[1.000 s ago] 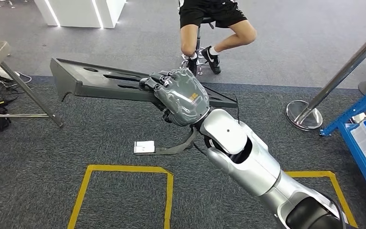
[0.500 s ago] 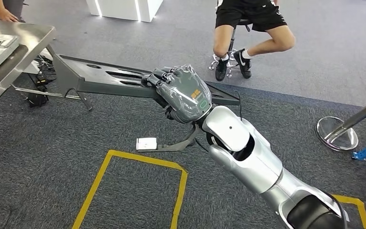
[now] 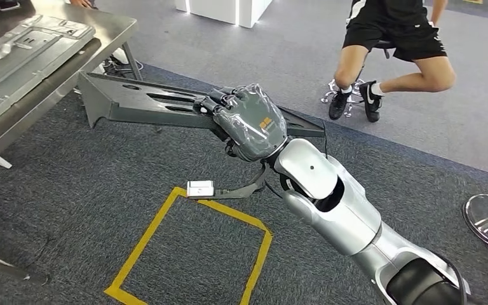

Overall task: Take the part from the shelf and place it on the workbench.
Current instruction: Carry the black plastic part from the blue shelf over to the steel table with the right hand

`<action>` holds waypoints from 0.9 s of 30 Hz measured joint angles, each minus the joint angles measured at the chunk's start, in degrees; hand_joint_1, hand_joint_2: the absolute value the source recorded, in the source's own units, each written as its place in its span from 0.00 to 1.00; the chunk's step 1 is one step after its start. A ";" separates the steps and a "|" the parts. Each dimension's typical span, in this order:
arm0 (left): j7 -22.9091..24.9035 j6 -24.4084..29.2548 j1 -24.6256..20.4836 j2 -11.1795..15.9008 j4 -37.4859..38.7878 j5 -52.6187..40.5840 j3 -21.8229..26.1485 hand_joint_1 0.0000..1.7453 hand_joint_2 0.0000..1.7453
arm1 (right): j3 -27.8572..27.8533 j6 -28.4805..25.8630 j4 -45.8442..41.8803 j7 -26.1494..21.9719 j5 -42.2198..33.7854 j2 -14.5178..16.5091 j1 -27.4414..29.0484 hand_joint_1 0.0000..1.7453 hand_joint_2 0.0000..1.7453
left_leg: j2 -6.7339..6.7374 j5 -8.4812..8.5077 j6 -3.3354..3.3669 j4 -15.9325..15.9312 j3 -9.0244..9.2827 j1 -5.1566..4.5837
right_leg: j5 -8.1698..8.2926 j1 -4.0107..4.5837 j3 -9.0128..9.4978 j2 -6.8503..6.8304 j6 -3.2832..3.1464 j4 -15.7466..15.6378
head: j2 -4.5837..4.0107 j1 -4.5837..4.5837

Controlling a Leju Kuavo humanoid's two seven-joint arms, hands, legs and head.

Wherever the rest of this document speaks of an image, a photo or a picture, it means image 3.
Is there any yellow floor tape square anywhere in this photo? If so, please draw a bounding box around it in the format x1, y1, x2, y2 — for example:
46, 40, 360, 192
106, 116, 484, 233
104, 186, 274, 305

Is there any person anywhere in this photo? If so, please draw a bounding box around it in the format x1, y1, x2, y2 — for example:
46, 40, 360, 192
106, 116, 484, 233
328, 0, 457, 124

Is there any stamped grey metal plate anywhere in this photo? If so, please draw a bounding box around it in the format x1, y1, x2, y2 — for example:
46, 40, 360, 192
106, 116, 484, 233
0, 14, 97, 135

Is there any thin black hand cable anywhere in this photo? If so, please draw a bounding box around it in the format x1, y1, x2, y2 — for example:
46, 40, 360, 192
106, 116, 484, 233
320, 119, 330, 160

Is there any white cabinet with light strip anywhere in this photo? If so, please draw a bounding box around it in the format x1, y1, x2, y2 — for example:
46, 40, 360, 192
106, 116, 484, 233
173, 0, 274, 29

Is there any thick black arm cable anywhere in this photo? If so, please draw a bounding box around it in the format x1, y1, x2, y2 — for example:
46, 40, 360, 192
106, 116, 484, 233
437, 254, 469, 305

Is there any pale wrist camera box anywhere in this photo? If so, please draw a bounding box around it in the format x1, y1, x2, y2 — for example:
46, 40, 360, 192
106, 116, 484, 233
186, 180, 216, 199

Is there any stainless steel workbench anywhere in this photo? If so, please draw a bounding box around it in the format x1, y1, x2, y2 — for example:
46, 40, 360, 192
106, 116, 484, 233
0, 0, 145, 175

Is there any chrome base stool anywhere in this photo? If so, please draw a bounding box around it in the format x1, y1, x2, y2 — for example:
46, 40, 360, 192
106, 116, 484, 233
320, 38, 397, 119

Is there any long black plastic part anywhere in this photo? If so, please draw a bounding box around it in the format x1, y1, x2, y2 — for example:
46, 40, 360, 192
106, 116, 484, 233
78, 71, 326, 140

